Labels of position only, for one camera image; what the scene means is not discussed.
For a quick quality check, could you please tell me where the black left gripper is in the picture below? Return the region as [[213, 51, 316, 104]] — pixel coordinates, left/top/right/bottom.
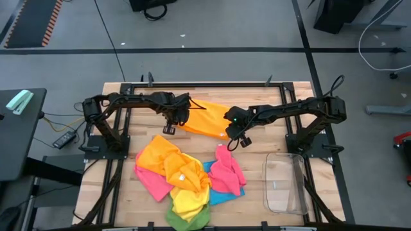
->
[[162, 94, 193, 135]]

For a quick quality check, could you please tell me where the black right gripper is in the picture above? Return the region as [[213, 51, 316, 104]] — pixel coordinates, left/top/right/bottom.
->
[[223, 105, 258, 149]]

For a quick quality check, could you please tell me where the orange microfiber towel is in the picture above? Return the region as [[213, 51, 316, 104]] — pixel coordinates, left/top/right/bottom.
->
[[136, 134, 182, 176], [163, 153, 213, 195], [178, 99, 232, 141]]

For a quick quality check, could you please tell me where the pink microfiber towel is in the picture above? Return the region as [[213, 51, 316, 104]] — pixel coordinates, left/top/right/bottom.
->
[[207, 144, 247, 197], [134, 150, 175, 203]]

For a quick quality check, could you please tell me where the clear plastic bin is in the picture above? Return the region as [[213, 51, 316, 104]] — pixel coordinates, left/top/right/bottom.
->
[[262, 152, 310, 216]]

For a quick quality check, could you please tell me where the blue microfiber towel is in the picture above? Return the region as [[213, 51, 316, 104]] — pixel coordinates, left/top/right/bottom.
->
[[202, 160, 246, 207]]

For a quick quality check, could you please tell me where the yellow microfiber towel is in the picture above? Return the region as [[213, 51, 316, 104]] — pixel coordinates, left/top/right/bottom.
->
[[170, 152, 211, 223]]

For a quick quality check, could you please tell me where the green microfiber towel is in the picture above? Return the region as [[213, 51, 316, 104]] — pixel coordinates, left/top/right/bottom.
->
[[165, 195, 211, 231]]

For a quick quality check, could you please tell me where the black desk foot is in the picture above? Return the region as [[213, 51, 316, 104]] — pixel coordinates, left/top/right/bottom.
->
[[24, 156, 86, 187]]

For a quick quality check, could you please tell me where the black equipment base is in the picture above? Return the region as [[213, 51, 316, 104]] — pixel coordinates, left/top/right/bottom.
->
[[129, 0, 178, 13]]

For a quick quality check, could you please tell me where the grey desk foot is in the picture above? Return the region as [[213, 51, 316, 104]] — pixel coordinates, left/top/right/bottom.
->
[[365, 105, 411, 116]]

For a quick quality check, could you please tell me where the black side desk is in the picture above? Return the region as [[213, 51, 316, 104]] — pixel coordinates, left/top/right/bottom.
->
[[0, 88, 48, 182]]

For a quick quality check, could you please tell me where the mint green stapler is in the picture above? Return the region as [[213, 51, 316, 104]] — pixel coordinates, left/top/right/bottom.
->
[[5, 89, 35, 116]]

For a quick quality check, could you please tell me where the black cabinet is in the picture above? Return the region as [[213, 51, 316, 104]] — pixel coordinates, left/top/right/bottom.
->
[[313, 0, 365, 35]]

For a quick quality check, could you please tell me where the red cart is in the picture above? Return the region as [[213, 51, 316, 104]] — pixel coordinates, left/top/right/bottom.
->
[[394, 130, 411, 188]]

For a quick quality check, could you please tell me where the black orange-striped floor mat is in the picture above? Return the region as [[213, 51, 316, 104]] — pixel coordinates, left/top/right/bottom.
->
[[4, 0, 64, 49]]

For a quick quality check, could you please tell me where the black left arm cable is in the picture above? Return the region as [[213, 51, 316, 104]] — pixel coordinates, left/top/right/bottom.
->
[[188, 98, 207, 111]]

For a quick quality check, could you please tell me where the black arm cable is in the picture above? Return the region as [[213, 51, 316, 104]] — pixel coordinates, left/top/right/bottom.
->
[[188, 98, 207, 111], [320, 74, 346, 98]]

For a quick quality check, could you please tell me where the long black floor cable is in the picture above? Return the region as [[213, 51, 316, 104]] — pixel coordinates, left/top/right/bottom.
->
[[93, 0, 127, 83]]

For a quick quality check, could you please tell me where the thin black cable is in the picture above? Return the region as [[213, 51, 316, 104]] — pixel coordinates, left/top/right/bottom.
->
[[43, 111, 85, 118]]

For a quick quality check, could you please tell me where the yellow cable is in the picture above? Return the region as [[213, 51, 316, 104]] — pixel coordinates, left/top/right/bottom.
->
[[43, 115, 85, 133]]

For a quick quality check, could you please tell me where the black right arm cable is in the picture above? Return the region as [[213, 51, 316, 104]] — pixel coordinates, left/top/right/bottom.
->
[[320, 74, 346, 98]]

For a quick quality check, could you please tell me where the black coiled cable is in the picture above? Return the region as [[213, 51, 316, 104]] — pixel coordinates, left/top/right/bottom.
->
[[143, 3, 168, 22]]

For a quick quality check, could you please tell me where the white floor cable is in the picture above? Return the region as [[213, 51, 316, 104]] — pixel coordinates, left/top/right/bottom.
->
[[358, 0, 411, 73]]

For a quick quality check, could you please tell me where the grey desk frame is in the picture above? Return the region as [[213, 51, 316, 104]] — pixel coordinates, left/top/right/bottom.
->
[[349, 0, 408, 31]]

